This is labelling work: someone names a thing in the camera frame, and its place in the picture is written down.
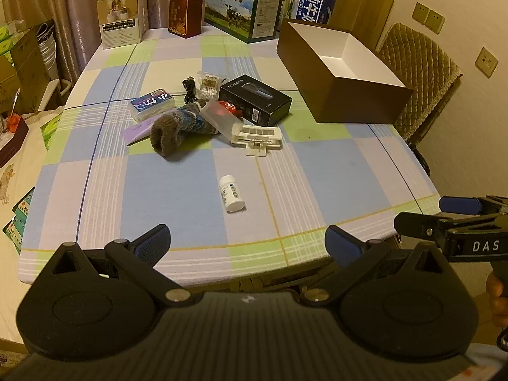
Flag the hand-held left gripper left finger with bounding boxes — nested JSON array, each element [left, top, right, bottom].
[[48, 224, 191, 306]]

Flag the white product box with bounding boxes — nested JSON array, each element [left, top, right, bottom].
[[97, 0, 144, 50]]

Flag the checked tablecloth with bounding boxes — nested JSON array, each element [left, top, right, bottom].
[[18, 27, 441, 286]]

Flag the purple bottle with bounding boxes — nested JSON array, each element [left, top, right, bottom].
[[124, 121, 156, 146]]

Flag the black shaver box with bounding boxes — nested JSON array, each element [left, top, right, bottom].
[[218, 75, 293, 126]]

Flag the wall socket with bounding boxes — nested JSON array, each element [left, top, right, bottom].
[[426, 9, 445, 35], [411, 2, 431, 24], [475, 47, 499, 78]]

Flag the quilted chair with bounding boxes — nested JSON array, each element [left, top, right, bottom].
[[375, 23, 464, 175]]

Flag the clear cotton swab bag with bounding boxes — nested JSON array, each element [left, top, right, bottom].
[[196, 70, 228, 100]]

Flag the green packet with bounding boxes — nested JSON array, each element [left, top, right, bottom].
[[41, 112, 64, 150]]

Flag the green milk carton box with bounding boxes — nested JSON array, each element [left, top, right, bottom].
[[205, 0, 285, 44]]

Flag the brown blue knitted sock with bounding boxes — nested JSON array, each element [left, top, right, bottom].
[[150, 102, 221, 162]]

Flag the white pill bottle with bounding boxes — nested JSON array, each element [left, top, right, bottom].
[[219, 175, 246, 212]]

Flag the white plastic tray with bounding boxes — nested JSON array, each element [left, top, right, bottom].
[[230, 124, 283, 157]]

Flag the green tissue box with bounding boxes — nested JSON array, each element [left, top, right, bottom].
[[0, 24, 21, 55]]

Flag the dark red box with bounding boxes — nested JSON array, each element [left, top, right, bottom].
[[168, 0, 204, 39]]

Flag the black USB cable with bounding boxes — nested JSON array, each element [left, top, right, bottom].
[[182, 76, 200, 106]]

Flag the blue red tissue pack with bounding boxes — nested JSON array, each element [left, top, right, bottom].
[[129, 89, 176, 124]]

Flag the translucent plastic case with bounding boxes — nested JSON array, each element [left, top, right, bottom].
[[199, 100, 244, 144]]

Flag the plain brown cardboard box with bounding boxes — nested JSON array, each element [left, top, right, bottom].
[[10, 28, 51, 114]]

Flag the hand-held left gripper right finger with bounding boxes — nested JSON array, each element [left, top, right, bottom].
[[299, 225, 451, 305]]

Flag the colourful booklets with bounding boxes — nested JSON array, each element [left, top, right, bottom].
[[2, 186, 37, 255]]

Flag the blue milk carton box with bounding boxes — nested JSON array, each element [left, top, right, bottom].
[[263, 0, 339, 26]]

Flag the person's right hand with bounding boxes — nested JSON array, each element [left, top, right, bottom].
[[486, 272, 508, 326]]

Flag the dark striped bag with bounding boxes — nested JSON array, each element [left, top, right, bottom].
[[37, 19, 60, 81]]

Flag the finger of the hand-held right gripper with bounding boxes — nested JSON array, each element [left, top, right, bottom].
[[394, 211, 450, 243], [440, 195, 508, 215]]

